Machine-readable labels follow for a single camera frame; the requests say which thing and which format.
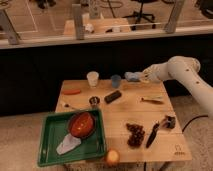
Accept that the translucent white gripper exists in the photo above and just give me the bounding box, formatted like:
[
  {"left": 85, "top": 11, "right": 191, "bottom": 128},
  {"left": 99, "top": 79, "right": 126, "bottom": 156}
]
[{"left": 140, "top": 66, "right": 156, "bottom": 83}]

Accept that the blue sponge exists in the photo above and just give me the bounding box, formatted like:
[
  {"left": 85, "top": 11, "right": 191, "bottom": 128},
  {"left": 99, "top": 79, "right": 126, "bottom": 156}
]
[{"left": 124, "top": 72, "right": 140, "bottom": 82}]

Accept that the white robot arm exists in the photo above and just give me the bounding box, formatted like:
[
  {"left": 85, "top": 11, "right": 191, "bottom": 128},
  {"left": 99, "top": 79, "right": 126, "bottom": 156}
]
[{"left": 139, "top": 56, "right": 213, "bottom": 118}]

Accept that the blue plastic cup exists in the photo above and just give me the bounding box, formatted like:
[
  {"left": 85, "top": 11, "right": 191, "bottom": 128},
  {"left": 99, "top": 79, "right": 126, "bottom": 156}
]
[{"left": 110, "top": 74, "right": 121, "bottom": 88}]

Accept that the white paper cup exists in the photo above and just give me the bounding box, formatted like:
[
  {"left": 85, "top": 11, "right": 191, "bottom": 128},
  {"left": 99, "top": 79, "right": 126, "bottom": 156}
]
[{"left": 87, "top": 71, "right": 99, "bottom": 87}]

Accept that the small metal cup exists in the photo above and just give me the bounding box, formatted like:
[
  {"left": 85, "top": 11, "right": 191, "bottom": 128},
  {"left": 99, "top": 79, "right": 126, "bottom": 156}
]
[{"left": 89, "top": 96, "right": 100, "bottom": 108}]

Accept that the black rectangular block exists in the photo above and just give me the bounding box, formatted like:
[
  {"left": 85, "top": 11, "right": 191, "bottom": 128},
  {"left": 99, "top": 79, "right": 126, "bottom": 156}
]
[{"left": 104, "top": 90, "right": 121, "bottom": 104}]

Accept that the small metal clip toy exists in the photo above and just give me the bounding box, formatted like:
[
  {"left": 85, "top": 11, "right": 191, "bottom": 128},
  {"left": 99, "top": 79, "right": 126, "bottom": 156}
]
[{"left": 160, "top": 115, "right": 176, "bottom": 129}]

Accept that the black knife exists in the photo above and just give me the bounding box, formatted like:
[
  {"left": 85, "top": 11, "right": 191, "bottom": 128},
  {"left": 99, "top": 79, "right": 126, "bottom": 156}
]
[{"left": 146, "top": 123, "right": 160, "bottom": 148}]

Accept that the black office chair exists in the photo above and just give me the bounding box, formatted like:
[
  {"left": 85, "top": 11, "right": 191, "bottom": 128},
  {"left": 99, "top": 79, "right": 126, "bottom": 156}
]
[{"left": 127, "top": 0, "right": 156, "bottom": 30}]

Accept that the bunch of dark grapes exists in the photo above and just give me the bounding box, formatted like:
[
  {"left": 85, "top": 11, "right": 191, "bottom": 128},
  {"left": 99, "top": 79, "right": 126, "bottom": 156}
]
[{"left": 126, "top": 123, "right": 145, "bottom": 148}]

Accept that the background wooden table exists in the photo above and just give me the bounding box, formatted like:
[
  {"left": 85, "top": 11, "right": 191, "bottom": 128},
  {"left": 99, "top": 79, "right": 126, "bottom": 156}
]
[{"left": 63, "top": 18, "right": 131, "bottom": 36}]

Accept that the red bowl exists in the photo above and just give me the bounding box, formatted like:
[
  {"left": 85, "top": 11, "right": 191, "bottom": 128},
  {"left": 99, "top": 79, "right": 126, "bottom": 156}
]
[{"left": 68, "top": 112, "right": 95, "bottom": 139}]

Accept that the yellow apple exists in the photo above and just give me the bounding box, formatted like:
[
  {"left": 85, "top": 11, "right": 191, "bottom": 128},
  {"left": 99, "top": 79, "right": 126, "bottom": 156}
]
[{"left": 105, "top": 150, "right": 120, "bottom": 166}]

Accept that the grey cloth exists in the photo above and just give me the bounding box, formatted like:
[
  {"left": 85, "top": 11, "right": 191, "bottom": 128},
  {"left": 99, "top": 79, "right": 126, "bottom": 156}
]
[{"left": 56, "top": 134, "right": 81, "bottom": 155}]

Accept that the green plastic tray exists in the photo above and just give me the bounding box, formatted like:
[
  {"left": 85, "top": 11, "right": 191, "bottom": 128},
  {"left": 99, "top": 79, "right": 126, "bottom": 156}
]
[{"left": 38, "top": 109, "right": 107, "bottom": 167}]

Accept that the wooden handled brush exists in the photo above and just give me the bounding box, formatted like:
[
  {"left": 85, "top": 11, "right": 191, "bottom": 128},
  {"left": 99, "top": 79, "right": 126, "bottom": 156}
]
[{"left": 141, "top": 97, "right": 164, "bottom": 104}]

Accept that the black cable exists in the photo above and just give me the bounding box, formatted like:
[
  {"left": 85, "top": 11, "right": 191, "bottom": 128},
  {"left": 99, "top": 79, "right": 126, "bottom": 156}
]
[{"left": 181, "top": 114, "right": 213, "bottom": 133}]

